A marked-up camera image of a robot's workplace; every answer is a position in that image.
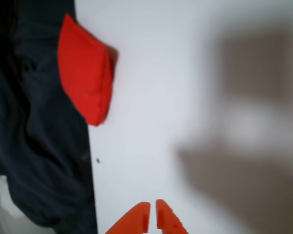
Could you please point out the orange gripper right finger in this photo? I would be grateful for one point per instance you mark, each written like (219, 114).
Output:
(168, 219)

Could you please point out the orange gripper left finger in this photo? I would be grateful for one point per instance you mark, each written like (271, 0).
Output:
(134, 219)

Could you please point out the red bean bag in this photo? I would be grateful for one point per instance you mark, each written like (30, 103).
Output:
(85, 73)

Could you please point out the person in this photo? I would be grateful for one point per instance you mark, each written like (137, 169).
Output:
(39, 109)

